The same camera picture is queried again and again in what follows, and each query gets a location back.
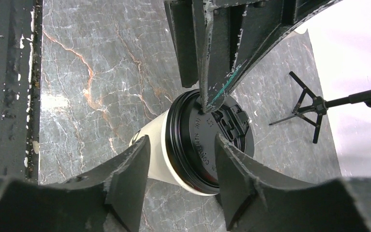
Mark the black plastic cup lid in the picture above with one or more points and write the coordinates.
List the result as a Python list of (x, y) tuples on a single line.
[(190, 136)]

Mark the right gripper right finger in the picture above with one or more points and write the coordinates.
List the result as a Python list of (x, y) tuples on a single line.
[(256, 198)]

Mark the white paper coffee cup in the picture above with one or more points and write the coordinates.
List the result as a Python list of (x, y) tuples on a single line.
[(160, 167)]

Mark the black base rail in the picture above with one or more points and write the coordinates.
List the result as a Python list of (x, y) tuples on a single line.
[(20, 78)]

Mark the black tripod with grey tube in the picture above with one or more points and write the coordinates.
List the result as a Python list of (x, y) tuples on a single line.
[(312, 108)]

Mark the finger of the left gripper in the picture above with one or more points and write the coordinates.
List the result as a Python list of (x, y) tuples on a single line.
[(217, 42)]

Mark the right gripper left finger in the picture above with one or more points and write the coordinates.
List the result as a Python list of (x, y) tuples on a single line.
[(114, 189)]

